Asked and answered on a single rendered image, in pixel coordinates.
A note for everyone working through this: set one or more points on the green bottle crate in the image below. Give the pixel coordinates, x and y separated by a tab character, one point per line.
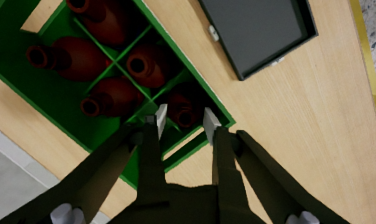
58	99

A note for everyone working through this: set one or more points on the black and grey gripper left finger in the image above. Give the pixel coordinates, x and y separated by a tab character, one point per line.
78	197

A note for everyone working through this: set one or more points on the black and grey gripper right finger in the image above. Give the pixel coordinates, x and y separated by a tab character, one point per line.
283	198

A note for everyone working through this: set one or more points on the dark grey tray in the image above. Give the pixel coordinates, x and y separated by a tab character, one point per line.
259	32

